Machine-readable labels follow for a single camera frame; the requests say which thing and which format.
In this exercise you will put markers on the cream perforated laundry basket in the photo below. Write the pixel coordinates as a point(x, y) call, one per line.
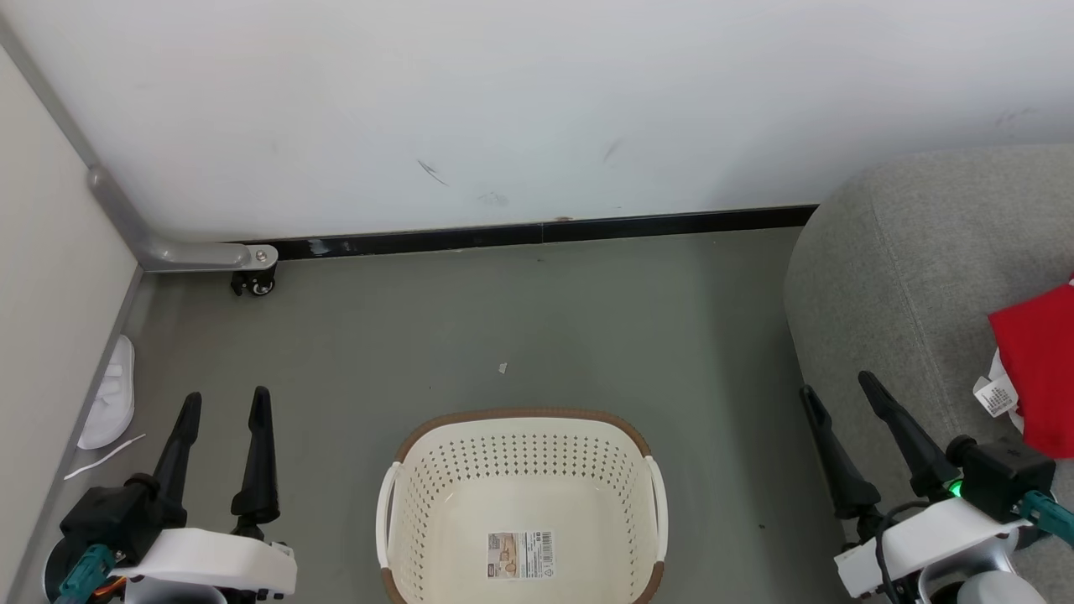
point(520, 470)

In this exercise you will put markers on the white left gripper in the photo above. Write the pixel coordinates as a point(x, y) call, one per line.
point(218, 562)

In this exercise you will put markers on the thin white strip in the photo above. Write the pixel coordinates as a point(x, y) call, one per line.
point(105, 457)

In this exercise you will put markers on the printed basket label sticker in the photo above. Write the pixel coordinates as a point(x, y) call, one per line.
point(520, 555)

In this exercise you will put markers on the red and white garment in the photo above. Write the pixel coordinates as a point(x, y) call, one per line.
point(1045, 369)

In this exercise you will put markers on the black baseboard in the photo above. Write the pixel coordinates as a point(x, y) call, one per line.
point(587, 228)

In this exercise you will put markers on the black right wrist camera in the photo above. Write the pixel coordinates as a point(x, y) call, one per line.
point(1007, 474)

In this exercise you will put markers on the grey fabric sofa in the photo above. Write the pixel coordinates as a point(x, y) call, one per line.
point(889, 294)

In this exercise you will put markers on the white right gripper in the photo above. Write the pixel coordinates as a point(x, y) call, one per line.
point(931, 533)

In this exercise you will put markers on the white slipper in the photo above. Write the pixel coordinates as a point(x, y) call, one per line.
point(109, 403)

